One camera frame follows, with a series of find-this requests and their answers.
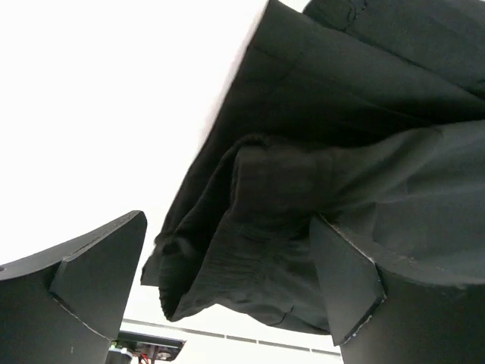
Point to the black shorts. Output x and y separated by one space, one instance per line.
368 113

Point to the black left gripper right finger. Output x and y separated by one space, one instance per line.
383 307

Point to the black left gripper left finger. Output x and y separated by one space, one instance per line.
65 304

